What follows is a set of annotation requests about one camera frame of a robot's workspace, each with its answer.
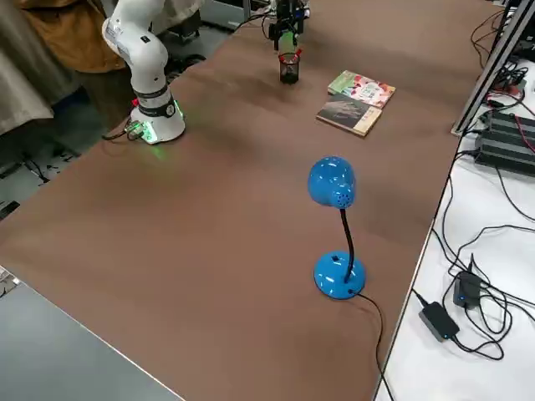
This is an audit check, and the beige cloth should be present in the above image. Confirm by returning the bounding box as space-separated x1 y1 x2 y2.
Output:
0 0 85 137

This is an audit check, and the black mesh pen holder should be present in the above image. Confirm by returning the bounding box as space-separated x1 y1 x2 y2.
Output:
278 52 301 86

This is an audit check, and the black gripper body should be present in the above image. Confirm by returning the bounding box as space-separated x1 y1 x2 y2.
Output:
273 0 306 28

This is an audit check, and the aluminium frame post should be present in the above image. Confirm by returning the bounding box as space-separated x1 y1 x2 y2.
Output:
450 0 535 137

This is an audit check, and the dark grey hand-picture book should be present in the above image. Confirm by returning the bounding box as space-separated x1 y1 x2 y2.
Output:
315 92 385 139

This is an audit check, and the brown cloth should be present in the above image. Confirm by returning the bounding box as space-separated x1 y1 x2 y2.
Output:
19 0 127 74

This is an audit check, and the colourful cover book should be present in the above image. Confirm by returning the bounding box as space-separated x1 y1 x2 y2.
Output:
327 69 397 110

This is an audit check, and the black hub with blue light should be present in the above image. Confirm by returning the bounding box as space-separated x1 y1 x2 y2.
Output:
452 268 485 311

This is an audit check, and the black adapter cable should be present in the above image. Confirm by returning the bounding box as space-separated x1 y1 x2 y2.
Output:
441 225 514 361

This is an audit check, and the black ribbed power supply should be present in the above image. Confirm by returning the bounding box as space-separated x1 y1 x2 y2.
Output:
473 109 535 177

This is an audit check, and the black lamp cable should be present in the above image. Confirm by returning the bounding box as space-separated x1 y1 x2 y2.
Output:
354 291 396 401

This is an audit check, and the grey panel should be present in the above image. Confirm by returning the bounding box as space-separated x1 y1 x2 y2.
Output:
0 273 186 401

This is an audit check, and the blue desk lamp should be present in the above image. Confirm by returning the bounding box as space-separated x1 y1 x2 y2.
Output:
307 155 369 302

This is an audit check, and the grey power adapter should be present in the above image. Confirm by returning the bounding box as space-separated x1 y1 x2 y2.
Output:
418 301 461 344

